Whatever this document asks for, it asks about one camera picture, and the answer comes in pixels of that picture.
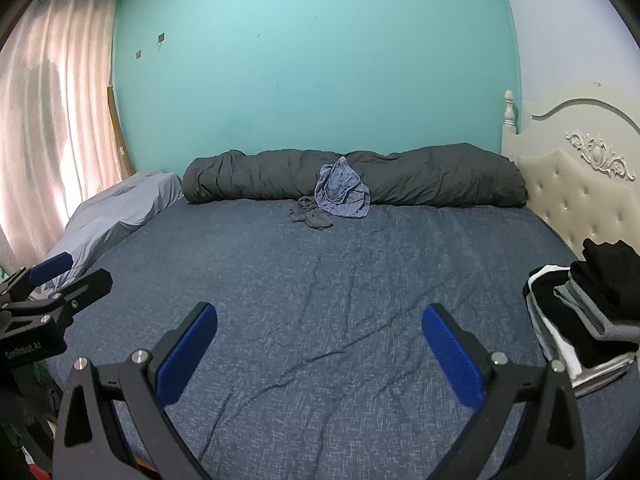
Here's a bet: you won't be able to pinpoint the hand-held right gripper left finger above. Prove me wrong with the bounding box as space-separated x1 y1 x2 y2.
50 301 219 480

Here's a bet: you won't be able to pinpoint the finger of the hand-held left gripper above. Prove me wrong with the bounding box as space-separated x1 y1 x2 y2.
9 267 113 324
0 252 74 309

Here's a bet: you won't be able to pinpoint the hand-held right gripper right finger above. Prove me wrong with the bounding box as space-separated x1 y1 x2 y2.
421 302 588 480

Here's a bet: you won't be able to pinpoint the blue plaid shorts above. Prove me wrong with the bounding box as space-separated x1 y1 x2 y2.
314 156 372 219

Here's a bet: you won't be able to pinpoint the light grey pillow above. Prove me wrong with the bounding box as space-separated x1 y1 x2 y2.
42 170 185 291

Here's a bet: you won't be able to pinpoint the black white-striped folded garment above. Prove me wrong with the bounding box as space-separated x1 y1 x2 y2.
522 264 608 370

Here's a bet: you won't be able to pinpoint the grey folded garment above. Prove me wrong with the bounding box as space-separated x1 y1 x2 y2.
551 279 640 345

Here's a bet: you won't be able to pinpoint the blue patterned bed sheet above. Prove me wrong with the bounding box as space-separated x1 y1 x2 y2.
45 195 640 480

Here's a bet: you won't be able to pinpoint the pink curtain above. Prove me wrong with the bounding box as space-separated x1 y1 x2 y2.
0 0 126 271

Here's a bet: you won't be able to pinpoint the dark grey duvet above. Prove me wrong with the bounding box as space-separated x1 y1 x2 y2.
181 142 529 209

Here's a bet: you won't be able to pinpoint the dark grey crumpled garment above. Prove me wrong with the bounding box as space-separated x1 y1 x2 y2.
288 196 334 231

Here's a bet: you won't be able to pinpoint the cream tufted headboard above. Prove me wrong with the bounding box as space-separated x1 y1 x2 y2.
501 80 640 281

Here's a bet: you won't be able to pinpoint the cream bedpost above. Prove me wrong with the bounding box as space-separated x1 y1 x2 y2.
502 90 518 136

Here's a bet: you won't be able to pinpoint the wooden frame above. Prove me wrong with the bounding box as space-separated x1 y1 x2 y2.
107 85 136 176

